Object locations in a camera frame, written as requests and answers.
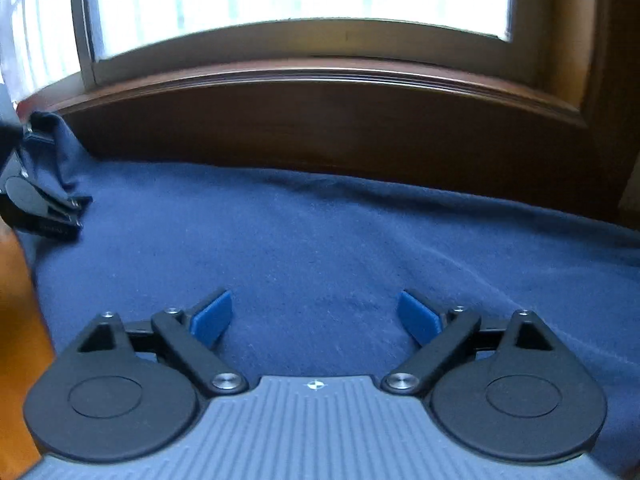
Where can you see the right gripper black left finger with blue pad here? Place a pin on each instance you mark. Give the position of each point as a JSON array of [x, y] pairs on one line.
[[121, 390]]

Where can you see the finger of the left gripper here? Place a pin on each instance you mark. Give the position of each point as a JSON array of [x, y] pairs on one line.
[[26, 206]]

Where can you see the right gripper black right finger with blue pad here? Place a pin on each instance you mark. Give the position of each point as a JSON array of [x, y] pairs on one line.
[[505, 388]]

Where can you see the navy blue garment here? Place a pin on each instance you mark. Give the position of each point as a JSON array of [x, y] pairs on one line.
[[315, 265]]

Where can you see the window with brown frame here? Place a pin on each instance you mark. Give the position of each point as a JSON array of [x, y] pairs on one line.
[[548, 117]]

